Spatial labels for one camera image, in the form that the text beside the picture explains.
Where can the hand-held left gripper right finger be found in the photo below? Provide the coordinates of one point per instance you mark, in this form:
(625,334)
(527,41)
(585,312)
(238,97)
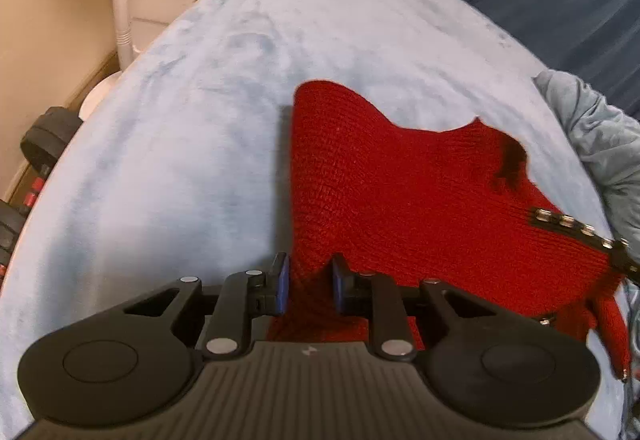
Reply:
(340,287)

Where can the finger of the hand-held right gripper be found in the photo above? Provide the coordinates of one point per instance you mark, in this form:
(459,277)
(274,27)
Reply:
(575,229)
(547,320)

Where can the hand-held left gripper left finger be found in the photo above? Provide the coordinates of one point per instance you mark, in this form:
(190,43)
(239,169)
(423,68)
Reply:
(283,284)

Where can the red knitted sweater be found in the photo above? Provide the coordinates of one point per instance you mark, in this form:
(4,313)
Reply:
(400,200)

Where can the crumpled light blue blanket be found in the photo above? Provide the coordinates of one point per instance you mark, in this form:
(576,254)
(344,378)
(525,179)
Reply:
(595,135)

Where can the black dumbbell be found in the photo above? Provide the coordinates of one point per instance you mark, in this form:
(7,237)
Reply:
(47,137)

